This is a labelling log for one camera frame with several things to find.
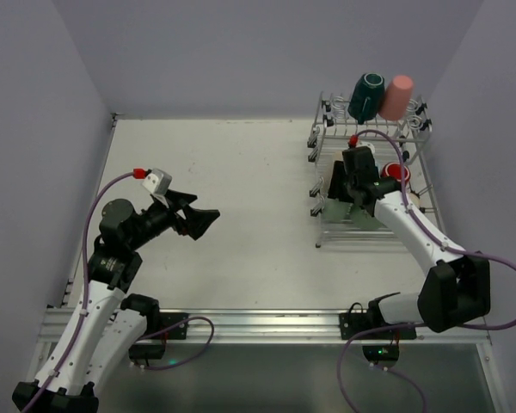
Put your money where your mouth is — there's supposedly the beige tall cup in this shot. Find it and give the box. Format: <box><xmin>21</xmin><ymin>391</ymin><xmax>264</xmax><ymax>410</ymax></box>
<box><xmin>320</xmin><ymin>160</ymin><xmax>337</xmax><ymax>197</ymax></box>

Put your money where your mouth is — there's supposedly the metal dish rack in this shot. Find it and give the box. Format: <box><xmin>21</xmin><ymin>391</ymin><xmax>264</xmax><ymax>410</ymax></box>
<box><xmin>307</xmin><ymin>93</ymin><xmax>444</xmax><ymax>248</ymax></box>

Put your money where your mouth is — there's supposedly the cream small cup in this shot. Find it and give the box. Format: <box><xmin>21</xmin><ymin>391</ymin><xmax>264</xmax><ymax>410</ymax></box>
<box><xmin>408</xmin><ymin>192</ymin><xmax>421</xmax><ymax>208</ymax></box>

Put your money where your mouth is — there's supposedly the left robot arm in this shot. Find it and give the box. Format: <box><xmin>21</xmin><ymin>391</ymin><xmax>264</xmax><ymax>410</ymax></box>
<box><xmin>12</xmin><ymin>191</ymin><xmax>220</xmax><ymax>412</ymax></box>

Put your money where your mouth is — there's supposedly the dark green mug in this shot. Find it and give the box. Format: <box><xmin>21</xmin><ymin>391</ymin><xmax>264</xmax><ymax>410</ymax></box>
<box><xmin>347</xmin><ymin>72</ymin><xmax>385</xmax><ymax>125</ymax></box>

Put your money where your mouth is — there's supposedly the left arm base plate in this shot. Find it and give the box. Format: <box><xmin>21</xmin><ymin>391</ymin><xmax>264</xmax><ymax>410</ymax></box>
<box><xmin>141</xmin><ymin>311</ymin><xmax>189</xmax><ymax>340</ymax></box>

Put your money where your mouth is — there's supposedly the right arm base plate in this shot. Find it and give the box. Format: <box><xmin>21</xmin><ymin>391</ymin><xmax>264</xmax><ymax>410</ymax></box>
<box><xmin>339</xmin><ymin>302</ymin><xmax>417</xmax><ymax>341</ymax></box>

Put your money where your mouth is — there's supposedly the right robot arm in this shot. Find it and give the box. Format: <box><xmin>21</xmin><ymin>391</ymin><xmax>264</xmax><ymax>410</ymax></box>
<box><xmin>329</xmin><ymin>146</ymin><xmax>491</xmax><ymax>332</ymax></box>

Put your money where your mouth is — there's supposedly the red mug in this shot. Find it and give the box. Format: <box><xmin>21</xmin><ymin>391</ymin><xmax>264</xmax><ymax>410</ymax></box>
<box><xmin>380</xmin><ymin>162</ymin><xmax>411</xmax><ymax>185</ymax></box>

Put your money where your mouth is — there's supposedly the light green mug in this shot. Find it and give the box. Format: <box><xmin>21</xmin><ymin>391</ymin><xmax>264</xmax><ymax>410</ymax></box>
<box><xmin>323</xmin><ymin>199</ymin><xmax>380</xmax><ymax>231</ymax></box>

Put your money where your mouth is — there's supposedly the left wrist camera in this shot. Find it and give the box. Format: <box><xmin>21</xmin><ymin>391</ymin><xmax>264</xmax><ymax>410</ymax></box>
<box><xmin>142</xmin><ymin>169</ymin><xmax>172</xmax><ymax>196</ymax></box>

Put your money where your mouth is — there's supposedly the aluminium mounting rail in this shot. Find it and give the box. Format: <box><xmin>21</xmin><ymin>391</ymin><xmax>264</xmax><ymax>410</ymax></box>
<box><xmin>38</xmin><ymin>307</ymin><xmax>491</xmax><ymax>346</ymax></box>

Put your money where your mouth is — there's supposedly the pink cup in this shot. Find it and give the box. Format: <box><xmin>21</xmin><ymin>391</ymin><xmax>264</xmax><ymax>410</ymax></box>
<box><xmin>378</xmin><ymin>75</ymin><xmax>415</xmax><ymax>121</ymax></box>

